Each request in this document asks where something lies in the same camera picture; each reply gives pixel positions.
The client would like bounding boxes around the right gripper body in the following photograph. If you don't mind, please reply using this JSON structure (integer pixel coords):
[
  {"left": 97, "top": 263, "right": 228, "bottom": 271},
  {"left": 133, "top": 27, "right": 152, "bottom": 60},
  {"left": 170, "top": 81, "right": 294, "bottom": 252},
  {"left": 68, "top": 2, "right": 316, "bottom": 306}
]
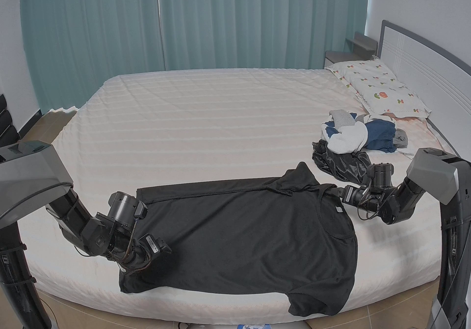
[{"left": 333, "top": 186, "right": 369, "bottom": 210}]

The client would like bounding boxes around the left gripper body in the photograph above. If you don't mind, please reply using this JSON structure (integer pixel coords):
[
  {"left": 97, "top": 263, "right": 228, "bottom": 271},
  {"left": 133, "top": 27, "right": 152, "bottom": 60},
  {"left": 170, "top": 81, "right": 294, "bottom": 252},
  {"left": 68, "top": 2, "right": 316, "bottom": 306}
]
[{"left": 118, "top": 234, "right": 172, "bottom": 277}]

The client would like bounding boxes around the black T-shirt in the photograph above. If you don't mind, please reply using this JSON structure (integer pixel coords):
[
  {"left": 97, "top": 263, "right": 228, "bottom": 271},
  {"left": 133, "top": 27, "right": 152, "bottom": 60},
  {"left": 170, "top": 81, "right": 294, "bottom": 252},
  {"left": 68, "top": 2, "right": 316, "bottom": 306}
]
[{"left": 118, "top": 161, "right": 358, "bottom": 317}]

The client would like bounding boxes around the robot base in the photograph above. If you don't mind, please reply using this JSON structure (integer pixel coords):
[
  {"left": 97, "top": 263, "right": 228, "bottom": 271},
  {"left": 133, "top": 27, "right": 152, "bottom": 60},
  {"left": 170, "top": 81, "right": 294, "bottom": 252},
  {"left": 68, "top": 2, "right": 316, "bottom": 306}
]
[{"left": 173, "top": 321, "right": 284, "bottom": 329}]

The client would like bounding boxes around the pile of clothes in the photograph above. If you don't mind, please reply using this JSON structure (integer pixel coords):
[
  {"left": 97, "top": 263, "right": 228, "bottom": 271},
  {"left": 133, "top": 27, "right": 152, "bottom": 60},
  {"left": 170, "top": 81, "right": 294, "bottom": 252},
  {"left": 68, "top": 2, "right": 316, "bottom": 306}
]
[{"left": 321, "top": 109, "right": 416, "bottom": 159}]

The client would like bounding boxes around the bed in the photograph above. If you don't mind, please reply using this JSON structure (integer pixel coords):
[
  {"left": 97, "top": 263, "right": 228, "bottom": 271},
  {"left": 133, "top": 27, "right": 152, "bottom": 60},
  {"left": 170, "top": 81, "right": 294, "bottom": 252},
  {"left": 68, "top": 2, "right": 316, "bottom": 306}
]
[{"left": 18, "top": 20, "right": 471, "bottom": 321}]

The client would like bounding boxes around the black satin garment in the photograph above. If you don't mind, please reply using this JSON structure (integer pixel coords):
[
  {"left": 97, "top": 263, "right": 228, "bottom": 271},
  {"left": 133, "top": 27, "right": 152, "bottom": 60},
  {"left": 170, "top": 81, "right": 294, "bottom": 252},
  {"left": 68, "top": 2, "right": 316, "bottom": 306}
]
[{"left": 312, "top": 139, "right": 373, "bottom": 185}]

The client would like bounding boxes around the white printed pillow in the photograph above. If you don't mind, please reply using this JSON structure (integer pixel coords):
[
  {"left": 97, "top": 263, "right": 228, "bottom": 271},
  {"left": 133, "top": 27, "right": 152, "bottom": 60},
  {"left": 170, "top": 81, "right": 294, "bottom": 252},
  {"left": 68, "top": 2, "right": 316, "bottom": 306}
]
[{"left": 324, "top": 59, "right": 432, "bottom": 117}]

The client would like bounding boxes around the grey bedside table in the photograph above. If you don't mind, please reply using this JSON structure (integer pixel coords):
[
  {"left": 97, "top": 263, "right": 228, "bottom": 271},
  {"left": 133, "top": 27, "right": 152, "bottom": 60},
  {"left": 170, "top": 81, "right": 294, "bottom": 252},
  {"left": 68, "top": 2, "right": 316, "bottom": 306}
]
[{"left": 324, "top": 31, "right": 379, "bottom": 68}]

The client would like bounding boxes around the blue-green curtain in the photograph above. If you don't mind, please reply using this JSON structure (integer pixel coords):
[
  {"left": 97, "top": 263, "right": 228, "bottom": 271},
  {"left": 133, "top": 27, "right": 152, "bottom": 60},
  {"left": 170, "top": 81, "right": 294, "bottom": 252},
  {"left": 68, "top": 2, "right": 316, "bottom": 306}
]
[
  {"left": 156, "top": 0, "right": 370, "bottom": 71},
  {"left": 20, "top": 0, "right": 165, "bottom": 115}
]

